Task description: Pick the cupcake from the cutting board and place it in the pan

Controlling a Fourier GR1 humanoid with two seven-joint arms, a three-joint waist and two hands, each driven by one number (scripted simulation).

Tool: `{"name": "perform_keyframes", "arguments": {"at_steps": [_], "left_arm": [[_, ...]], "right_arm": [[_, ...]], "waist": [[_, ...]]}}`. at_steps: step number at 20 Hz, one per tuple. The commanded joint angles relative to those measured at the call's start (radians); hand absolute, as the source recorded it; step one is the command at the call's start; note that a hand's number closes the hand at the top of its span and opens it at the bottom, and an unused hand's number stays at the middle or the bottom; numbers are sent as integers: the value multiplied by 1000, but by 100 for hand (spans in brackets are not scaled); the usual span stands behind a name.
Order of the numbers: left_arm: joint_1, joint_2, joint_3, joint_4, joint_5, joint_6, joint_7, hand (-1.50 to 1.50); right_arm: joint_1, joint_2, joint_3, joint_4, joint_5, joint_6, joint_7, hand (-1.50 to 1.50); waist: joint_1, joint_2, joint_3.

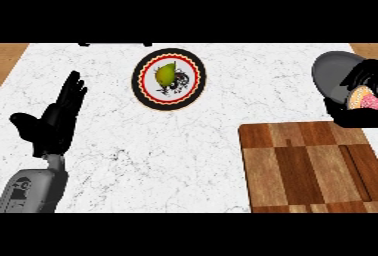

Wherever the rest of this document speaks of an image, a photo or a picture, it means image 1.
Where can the green pear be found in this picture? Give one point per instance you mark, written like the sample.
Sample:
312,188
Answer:
165,74

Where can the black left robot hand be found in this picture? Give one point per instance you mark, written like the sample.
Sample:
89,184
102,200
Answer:
56,123

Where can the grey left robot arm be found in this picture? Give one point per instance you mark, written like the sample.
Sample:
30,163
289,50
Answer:
31,191

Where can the dark grey pan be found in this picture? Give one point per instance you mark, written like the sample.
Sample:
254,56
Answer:
334,73

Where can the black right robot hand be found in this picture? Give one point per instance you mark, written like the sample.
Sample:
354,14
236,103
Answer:
362,111

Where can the black rimmed patterned plate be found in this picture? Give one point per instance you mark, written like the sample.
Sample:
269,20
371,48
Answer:
168,79

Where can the pink frosted cupcake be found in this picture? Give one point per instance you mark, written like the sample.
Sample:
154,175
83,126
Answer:
365,98

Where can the wooden cutting board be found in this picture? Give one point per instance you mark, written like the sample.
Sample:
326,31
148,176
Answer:
310,166

